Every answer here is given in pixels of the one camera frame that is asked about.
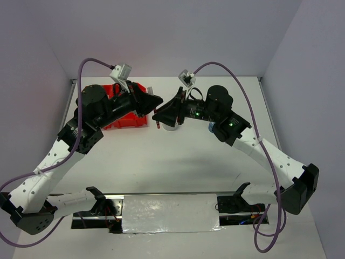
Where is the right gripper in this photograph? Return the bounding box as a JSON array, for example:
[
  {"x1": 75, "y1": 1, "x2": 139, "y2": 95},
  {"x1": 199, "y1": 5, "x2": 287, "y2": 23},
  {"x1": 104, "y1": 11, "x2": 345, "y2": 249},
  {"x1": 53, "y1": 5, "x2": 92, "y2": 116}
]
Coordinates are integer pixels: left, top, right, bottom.
[{"x1": 152, "y1": 86, "x2": 218, "y2": 127}]

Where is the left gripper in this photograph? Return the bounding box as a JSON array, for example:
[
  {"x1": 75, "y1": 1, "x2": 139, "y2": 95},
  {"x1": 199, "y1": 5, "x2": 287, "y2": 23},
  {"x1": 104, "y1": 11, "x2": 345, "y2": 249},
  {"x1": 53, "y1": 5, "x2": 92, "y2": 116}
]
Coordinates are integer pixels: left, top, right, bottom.
[{"x1": 95, "y1": 80, "x2": 163, "y2": 129}]

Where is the red pen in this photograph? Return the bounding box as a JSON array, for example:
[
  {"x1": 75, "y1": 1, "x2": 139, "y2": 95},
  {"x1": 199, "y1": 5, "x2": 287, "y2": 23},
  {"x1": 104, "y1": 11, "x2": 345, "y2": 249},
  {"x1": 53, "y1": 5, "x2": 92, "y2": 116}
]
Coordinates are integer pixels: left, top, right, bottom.
[{"x1": 154, "y1": 108, "x2": 161, "y2": 129}]

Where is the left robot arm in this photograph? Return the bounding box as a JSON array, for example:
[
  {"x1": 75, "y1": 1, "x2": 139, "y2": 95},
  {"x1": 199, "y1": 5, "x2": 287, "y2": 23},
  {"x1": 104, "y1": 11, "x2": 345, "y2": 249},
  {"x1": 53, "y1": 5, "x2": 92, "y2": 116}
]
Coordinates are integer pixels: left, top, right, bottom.
[{"x1": 1, "y1": 81, "x2": 163, "y2": 235}]

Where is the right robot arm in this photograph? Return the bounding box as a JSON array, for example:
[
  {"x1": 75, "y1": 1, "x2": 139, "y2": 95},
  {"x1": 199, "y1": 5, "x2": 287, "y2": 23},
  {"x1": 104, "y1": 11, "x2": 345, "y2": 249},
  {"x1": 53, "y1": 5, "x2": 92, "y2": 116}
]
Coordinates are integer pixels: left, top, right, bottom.
[{"x1": 153, "y1": 85, "x2": 319, "y2": 215}]

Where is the large clear tape roll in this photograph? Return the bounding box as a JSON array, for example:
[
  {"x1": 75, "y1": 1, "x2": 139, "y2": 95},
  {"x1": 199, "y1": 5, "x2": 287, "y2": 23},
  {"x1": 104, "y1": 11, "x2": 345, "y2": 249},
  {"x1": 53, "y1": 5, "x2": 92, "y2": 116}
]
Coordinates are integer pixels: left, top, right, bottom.
[{"x1": 163, "y1": 124, "x2": 178, "y2": 132}]

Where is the red compartment bin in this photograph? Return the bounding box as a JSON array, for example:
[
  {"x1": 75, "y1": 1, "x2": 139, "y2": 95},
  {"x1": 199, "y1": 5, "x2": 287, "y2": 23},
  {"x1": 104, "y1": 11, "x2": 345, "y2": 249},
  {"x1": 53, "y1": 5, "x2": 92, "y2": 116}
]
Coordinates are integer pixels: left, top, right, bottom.
[{"x1": 102, "y1": 84, "x2": 148, "y2": 130}]

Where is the blue round tub far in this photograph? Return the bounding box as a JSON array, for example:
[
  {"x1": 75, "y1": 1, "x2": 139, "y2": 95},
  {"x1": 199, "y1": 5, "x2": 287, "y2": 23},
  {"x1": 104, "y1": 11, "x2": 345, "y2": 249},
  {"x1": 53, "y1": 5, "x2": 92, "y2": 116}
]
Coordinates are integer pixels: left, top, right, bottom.
[{"x1": 208, "y1": 122, "x2": 214, "y2": 133}]

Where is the silver foil sheet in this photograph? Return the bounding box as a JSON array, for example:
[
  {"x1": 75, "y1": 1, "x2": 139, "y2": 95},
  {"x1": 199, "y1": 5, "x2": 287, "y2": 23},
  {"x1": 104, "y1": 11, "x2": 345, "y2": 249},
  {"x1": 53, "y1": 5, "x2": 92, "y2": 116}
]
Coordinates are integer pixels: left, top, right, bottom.
[{"x1": 122, "y1": 194, "x2": 220, "y2": 234}]

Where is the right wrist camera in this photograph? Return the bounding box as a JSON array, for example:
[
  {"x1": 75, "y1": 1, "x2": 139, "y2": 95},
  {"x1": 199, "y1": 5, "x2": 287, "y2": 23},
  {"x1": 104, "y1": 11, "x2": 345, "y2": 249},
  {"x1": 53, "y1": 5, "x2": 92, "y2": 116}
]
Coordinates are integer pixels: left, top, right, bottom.
[{"x1": 178, "y1": 70, "x2": 196, "y2": 88}]

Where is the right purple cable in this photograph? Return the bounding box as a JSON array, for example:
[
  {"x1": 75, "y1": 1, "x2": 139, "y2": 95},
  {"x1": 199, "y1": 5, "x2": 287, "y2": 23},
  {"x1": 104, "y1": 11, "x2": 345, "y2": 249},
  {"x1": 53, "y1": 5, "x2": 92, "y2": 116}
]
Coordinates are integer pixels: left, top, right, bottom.
[{"x1": 192, "y1": 62, "x2": 287, "y2": 254}]

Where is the purple cable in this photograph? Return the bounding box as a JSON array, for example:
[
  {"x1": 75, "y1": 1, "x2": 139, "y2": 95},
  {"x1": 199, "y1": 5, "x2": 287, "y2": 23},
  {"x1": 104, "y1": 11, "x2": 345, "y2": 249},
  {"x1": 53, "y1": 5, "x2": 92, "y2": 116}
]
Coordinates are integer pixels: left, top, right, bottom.
[
  {"x1": 192, "y1": 62, "x2": 287, "y2": 254},
  {"x1": 0, "y1": 57, "x2": 115, "y2": 248}
]

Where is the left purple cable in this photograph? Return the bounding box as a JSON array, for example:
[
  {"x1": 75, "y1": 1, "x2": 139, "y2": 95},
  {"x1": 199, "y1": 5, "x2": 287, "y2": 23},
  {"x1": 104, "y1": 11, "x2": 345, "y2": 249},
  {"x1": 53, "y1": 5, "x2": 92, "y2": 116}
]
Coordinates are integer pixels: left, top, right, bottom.
[{"x1": 0, "y1": 57, "x2": 115, "y2": 248}]

